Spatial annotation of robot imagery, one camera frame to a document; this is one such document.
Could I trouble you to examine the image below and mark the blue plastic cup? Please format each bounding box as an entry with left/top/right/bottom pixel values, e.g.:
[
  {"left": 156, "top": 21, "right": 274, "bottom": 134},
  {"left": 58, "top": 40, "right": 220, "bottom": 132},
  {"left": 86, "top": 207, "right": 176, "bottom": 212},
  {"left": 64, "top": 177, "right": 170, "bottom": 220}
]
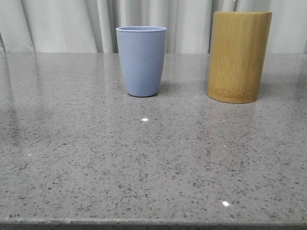
[{"left": 116, "top": 26, "right": 167, "bottom": 97}]

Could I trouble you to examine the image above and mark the bamboo cylinder holder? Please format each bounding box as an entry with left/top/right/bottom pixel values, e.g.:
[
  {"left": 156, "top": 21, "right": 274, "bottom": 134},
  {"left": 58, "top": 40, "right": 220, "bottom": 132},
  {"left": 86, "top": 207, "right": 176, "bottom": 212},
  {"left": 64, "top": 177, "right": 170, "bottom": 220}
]
[{"left": 207, "top": 11, "right": 272, "bottom": 104}]

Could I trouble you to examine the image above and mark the grey pleated curtain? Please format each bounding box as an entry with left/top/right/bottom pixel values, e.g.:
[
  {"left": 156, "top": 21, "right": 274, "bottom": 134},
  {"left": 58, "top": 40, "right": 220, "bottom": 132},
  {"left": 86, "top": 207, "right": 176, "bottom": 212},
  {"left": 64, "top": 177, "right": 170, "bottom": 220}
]
[{"left": 0, "top": 0, "right": 307, "bottom": 55}]

